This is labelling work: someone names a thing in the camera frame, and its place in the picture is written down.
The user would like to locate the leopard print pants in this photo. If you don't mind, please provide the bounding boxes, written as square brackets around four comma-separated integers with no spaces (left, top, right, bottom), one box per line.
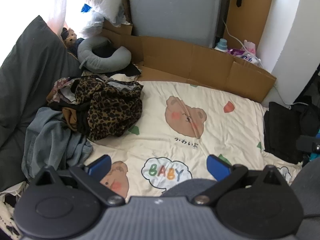
[75,76,144,142]

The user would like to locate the floral garment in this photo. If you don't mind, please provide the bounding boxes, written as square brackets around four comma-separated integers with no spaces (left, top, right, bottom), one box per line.
[47,77,83,105]

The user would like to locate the grey upright panel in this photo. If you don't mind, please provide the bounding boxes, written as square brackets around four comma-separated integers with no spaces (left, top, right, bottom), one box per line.
[127,0,223,48]

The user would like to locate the white pillow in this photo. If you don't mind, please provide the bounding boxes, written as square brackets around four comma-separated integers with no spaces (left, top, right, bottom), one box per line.
[62,0,129,30]

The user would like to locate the teal orange garment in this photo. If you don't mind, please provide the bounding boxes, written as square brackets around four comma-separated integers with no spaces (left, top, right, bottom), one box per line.
[309,127,320,162]

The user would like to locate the dark grey pillow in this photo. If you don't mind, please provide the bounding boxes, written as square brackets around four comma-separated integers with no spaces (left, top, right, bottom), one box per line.
[0,15,83,185]

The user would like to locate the light blue detergent bottle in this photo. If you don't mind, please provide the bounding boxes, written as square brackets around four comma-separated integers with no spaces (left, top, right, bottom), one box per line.
[214,38,228,52]

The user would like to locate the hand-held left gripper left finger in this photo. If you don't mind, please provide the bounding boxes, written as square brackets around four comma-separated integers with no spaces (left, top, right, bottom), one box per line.
[32,154,125,207]

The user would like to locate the grey neck pillow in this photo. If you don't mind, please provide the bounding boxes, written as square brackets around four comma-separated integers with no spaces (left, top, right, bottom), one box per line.
[77,36,132,73]

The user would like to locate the white printed plastic bag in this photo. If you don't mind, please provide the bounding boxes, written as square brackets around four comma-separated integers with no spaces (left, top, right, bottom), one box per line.
[240,52,263,67]

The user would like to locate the brown garment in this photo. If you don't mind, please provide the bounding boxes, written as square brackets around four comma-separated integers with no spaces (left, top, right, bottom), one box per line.
[62,107,79,132]

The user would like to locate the brown cardboard box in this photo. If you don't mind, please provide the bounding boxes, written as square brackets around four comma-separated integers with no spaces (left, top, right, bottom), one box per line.
[101,20,277,103]

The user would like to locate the pink purple packet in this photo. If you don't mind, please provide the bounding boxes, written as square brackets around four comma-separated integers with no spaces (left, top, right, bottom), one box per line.
[227,47,247,57]

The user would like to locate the person's leg in grey trousers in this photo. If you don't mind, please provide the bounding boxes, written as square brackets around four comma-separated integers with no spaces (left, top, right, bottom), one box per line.
[291,155,320,240]

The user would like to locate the bear printed cream blanket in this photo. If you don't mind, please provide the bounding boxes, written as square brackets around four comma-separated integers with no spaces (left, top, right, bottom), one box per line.
[82,74,304,198]

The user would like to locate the black folded clothes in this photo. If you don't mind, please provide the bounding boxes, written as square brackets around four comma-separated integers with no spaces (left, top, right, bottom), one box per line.
[264,102,320,164]

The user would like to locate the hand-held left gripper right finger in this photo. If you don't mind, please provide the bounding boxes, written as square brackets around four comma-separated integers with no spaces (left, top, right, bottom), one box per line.
[191,154,290,207]

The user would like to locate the small pink packet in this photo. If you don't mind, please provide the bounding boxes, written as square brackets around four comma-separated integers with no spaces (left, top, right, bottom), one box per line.
[244,40,257,54]

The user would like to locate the blue denim jeans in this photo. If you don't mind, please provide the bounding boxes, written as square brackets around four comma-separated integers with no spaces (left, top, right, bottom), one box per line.
[21,107,93,180]

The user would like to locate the black and white cloth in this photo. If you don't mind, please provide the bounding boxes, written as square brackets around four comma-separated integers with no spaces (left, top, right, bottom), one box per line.
[0,181,28,240]

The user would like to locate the plastic bag of packets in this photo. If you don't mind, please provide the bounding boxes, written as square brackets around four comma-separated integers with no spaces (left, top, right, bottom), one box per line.
[222,17,310,105]

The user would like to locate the light grey striped garment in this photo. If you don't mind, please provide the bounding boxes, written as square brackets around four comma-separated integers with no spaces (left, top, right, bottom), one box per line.
[105,78,144,92]

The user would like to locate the small brown plush toy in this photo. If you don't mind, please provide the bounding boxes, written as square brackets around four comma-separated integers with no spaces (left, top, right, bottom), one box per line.
[61,27,78,48]

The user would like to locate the upright brown cardboard panel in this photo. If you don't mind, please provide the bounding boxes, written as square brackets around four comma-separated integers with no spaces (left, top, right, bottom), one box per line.
[224,0,275,48]

